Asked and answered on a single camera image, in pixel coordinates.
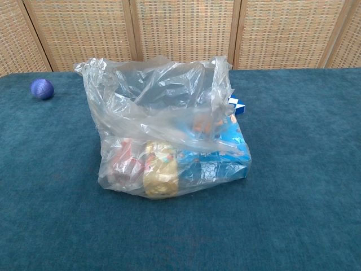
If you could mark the teal felt table cover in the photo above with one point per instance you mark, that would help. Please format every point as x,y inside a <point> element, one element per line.
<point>180,231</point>

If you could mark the gold wrapped snack pack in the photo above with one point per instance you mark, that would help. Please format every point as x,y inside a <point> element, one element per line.
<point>160,175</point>

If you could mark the clear plastic shopping bag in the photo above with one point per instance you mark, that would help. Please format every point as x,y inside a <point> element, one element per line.
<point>169,84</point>

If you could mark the red white snack pack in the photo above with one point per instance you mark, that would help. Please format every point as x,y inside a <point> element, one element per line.
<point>127,166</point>

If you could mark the blue white checkered box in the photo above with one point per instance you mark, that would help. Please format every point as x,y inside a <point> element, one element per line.
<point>238,107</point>

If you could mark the woven rattan folding screen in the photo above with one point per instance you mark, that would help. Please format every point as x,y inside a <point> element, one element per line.
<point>183,31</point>

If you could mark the purple ball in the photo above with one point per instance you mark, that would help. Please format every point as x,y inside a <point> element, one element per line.
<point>41,89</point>

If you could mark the blue snack box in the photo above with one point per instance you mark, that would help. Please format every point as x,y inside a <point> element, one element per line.
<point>220,166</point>

